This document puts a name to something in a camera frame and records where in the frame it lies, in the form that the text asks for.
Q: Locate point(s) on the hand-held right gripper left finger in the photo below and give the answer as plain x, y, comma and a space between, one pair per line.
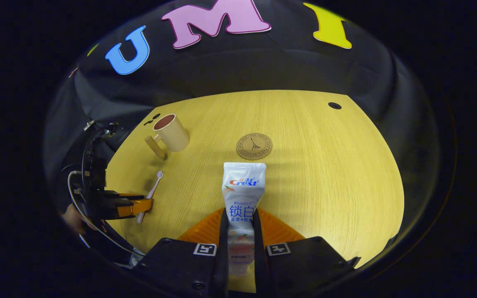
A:
223, 256

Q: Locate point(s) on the white cloth clip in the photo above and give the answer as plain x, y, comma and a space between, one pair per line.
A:
89, 125

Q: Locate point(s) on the beige cup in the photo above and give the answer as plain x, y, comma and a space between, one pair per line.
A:
176, 134

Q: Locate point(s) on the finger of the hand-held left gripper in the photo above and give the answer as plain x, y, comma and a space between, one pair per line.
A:
124, 196
135, 208

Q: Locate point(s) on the round black desk grommet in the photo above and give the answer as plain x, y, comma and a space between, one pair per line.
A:
335, 105

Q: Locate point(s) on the round cork coaster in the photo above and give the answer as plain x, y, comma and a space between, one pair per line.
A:
254, 146

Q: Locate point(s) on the black backdrop cloth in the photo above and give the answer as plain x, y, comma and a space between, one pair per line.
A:
263, 62

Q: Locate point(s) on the white toothpaste tube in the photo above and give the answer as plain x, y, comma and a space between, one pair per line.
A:
243, 186

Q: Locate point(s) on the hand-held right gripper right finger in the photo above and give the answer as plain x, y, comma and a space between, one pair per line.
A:
258, 256

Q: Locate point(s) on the pink toothbrush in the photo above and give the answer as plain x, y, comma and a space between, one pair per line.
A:
152, 192

